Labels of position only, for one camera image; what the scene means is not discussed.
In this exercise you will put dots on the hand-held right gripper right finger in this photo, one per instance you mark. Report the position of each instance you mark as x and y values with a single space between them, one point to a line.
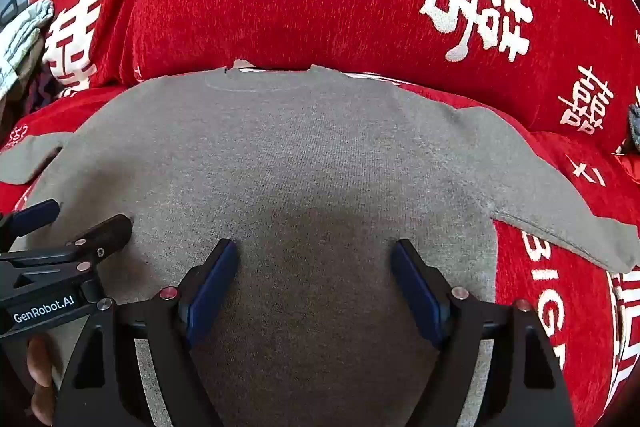
417 299

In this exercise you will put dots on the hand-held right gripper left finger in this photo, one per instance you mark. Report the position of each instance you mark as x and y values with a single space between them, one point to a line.
212 294

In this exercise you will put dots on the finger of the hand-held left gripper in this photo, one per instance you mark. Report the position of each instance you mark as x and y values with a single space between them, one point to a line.
110 232
35 212

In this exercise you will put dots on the grey knit sweater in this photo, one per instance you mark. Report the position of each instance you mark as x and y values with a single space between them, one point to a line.
300 157

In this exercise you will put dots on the person's left hand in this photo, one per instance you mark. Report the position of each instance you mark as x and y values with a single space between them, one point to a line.
40 372

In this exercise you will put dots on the dark patterned cloth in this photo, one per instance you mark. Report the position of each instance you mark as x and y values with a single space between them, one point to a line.
42 84

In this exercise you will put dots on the pale grey-green cloth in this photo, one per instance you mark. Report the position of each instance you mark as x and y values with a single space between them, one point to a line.
22 37

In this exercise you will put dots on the small grey cloth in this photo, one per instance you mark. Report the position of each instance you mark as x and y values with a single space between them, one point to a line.
635 124

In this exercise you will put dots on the red printed sofa cover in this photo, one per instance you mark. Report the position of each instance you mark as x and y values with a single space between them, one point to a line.
300 7

